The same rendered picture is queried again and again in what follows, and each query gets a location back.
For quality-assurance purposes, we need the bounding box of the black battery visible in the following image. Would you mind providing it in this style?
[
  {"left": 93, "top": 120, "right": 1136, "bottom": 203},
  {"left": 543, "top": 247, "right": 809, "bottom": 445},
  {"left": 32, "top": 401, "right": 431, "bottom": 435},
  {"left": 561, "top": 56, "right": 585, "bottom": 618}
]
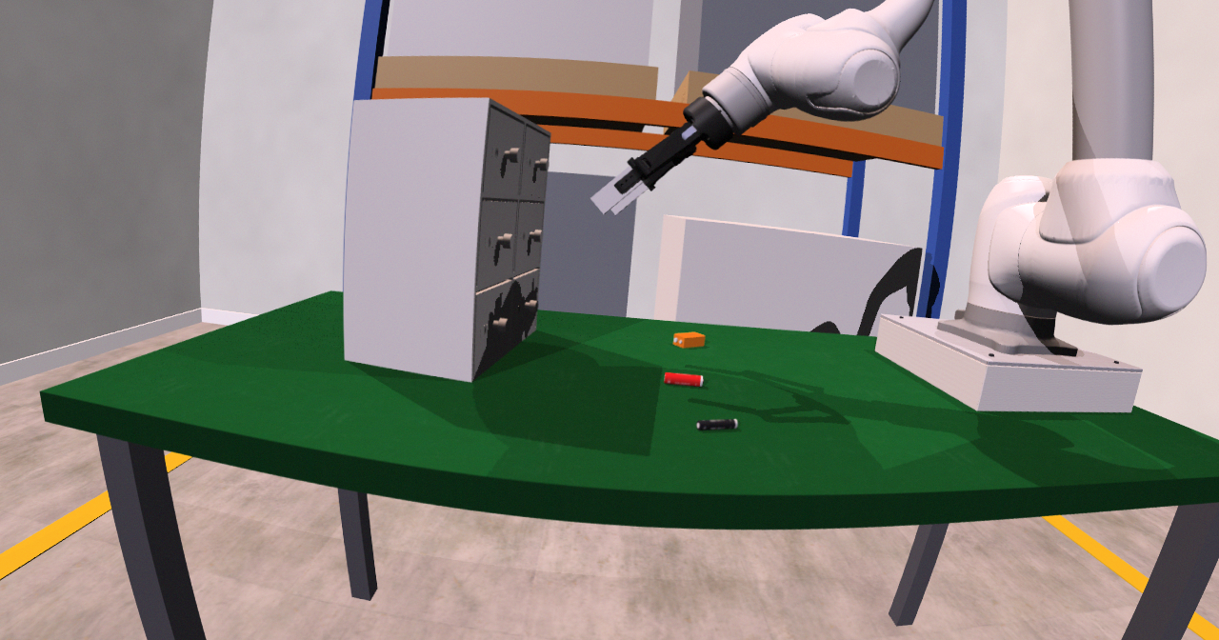
[{"left": 696, "top": 419, "right": 737, "bottom": 430}]

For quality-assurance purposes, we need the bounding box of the small grey chest of drawers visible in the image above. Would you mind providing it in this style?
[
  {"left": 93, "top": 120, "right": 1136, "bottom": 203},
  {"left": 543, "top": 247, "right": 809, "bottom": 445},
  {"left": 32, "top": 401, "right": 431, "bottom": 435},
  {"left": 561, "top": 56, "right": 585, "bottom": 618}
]
[{"left": 344, "top": 98, "right": 551, "bottom": 382}]

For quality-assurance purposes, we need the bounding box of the red aa battery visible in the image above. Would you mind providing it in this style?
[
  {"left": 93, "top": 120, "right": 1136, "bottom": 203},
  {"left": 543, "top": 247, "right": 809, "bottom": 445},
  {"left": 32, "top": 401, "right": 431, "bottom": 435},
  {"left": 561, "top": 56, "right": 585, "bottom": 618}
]
[{"left": 666, "top": 372, "right": 705, "bottom": 386}]

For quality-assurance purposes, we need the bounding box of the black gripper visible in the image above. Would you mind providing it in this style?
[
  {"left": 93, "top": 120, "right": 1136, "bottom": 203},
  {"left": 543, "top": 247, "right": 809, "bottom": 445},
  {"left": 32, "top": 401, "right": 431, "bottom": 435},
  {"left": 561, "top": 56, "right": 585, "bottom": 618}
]
[{"left": 591, "top": 98, "right": 733, "bottom": 215}]

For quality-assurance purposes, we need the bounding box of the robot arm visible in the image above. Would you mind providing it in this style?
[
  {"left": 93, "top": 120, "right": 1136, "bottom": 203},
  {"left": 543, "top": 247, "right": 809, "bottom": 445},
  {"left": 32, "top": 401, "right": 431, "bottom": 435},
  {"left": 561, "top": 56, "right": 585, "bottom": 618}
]
[{"left": 702, "top": 0, "right": 1207, "bottom": 356}]

